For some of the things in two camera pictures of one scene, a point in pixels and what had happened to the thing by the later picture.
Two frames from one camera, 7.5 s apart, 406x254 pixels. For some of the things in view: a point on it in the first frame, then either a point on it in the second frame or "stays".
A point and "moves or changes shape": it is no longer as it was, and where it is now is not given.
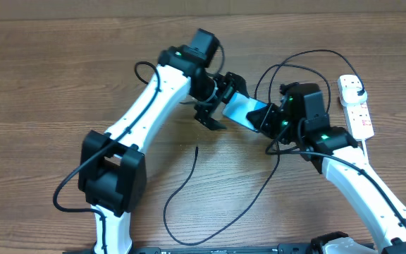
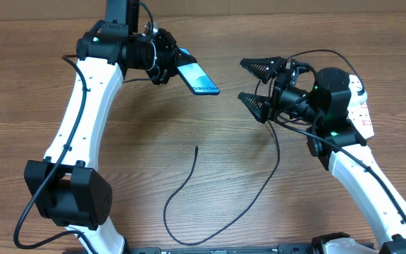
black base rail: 280,249 stays
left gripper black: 227,81 → 172,56
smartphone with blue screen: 239,106 moves or changes shape
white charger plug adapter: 349,95 stays
